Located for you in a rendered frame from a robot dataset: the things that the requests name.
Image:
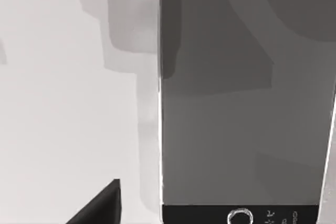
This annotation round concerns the black smartphone with grey screen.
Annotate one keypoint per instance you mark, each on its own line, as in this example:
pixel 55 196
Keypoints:
pixel 236 103

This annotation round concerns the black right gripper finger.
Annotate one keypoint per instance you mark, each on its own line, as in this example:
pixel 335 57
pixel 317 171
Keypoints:
pixel 105 205

